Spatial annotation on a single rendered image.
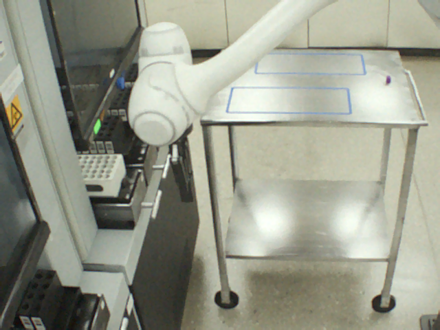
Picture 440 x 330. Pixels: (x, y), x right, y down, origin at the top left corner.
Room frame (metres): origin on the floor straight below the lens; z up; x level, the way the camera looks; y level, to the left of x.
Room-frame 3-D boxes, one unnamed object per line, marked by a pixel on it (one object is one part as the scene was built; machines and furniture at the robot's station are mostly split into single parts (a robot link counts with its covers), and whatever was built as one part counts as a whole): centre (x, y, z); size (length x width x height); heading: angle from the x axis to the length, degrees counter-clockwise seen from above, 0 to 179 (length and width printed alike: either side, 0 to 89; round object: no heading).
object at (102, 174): (1.09, 0.39, 0.83); 0.30 x 0.10 x 0.06; 81
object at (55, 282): (0.68, 0.35, 0.85); 0.12 x 0.02 x 0.06; 171
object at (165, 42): (1.03, 0.09, 1.14); 0.13 x 0.11 x 0.16; 176
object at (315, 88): (1.47, -0.30, 0.41); 0.67 x 0.46 x 0.82; 79
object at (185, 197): (1.04, 0.09, 0.80); 0.03 x 0.01 x 0.07; 81
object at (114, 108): (1.38, 0.26, 0.85); 0.12 x 0.02 x 0.06; 170
